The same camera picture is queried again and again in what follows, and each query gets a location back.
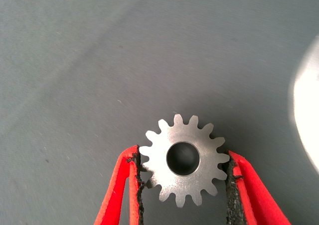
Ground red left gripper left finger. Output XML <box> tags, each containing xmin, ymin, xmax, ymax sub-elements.
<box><xmin>93</xmin><ymin>145</ymin><xmax>145</xmax><ymax>225</ymax></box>

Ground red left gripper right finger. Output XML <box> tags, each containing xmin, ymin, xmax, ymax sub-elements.
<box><xmin>223</xmin><ymin>150</ymin><xmax>292</xmax><ymax>225</ymax></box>

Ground small steel planetary gear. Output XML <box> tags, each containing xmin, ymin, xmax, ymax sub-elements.
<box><xmin>139</xmin><ymin>114</ymin><xmax>230</xmax><ymax>208</ymax></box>

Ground round metal carrier plate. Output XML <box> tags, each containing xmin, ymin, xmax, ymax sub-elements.
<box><xmin>290</xmin><ymin>35</ymin><xmax>319</xmax><ymax>176</ymax></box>

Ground dark grey table cloth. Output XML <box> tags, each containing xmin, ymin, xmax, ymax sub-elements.
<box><xmin>0</xmin><ymin>0</ymin><xmax>319</xmax><ymax>225</ymax></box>

